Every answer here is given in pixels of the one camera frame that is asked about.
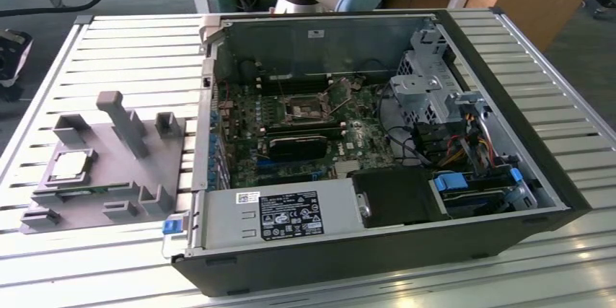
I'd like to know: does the silver CPU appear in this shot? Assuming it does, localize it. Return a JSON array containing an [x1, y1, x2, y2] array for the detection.
[[50, 149, 94, 181]]

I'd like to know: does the metal locking lever wire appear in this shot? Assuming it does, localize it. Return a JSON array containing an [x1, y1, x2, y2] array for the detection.
[[272, 68, 289, 100]]

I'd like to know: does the metal socket cover frame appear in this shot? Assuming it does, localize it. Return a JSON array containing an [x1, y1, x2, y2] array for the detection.
[[325, 76, 361, 114]]

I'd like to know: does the CPU socket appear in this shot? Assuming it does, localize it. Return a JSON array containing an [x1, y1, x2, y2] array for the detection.
[[282, 93, 336, 123]]

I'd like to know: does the grey parts rack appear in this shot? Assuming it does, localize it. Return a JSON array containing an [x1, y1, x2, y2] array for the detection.
[[17, 90, 188, 235]]

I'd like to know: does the green RAM stick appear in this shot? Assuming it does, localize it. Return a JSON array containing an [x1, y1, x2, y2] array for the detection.
[[57, 185, 109, 195]]

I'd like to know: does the blue case side latch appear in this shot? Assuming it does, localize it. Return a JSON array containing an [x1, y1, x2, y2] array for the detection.
[[162, 214, 186, 235]]

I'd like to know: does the black RAM slot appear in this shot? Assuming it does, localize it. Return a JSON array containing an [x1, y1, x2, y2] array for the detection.
[[264, 125, 341, 133], [261, 81, 333, 88], [262, 122, 341, 131], [264, 127, 341, 136], [260, 78, 333, 85], [261, 84, 333, 91], [265, 130, 342, 139]]

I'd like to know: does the silver power supply unit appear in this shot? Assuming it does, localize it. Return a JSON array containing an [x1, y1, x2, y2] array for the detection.
[[185, 177, 368, 258]]

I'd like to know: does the black graphics card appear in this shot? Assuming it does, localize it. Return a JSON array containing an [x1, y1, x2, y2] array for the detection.
[[265, 133, 329, 164]]

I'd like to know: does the green motherboard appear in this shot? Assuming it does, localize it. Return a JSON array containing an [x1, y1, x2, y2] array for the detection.
[[213, 76, 400, 190]]

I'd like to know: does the metal drive cage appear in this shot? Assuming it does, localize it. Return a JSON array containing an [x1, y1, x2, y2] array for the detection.
[[386, 28, 489, 127]]

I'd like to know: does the black fan shroud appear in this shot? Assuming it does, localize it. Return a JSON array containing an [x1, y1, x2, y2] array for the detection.
[[349, 167, 453, 230]]

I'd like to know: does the black PC case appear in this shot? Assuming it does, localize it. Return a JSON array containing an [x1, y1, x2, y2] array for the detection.
[[170, 6, 593, 298]]

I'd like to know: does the blue disk carrier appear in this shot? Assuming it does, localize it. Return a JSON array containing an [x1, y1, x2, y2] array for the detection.
[[432, 172, 470, 192]]

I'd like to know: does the black disk drive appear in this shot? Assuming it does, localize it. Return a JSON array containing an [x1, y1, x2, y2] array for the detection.
[[440, 177, 513, 217]]

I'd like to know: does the beige case latch handle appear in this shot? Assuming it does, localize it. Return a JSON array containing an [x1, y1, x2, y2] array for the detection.
[[197, 14, 228, 57]]

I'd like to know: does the silver shroud handle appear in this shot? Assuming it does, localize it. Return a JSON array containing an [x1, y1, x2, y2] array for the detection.
[[356, 194, 374, 217]]

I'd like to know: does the coloured power wire bundle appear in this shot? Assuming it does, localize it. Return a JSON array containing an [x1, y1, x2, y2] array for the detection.
[[445, 133, 496, 167]]

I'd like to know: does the grey flat ribbon cable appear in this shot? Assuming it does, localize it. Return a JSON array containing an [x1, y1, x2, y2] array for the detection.
[[458, 104, 501, 179]]

